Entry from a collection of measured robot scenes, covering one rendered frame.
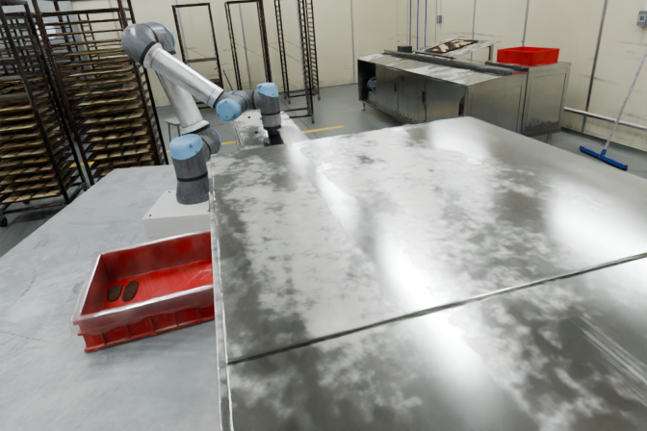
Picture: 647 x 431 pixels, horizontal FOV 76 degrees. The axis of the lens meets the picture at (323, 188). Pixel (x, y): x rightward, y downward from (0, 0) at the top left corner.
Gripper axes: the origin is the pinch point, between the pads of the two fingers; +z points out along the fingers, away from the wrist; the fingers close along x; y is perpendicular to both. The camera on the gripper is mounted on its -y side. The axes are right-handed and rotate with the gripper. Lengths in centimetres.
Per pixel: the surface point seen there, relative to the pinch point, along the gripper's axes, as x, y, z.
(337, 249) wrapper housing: 11, -119, -36
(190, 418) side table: 35, -91, 12
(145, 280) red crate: 48, -39, 11
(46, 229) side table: 91, 14, 12
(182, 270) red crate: 38, -38, 11
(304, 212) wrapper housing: 12, -109, -36
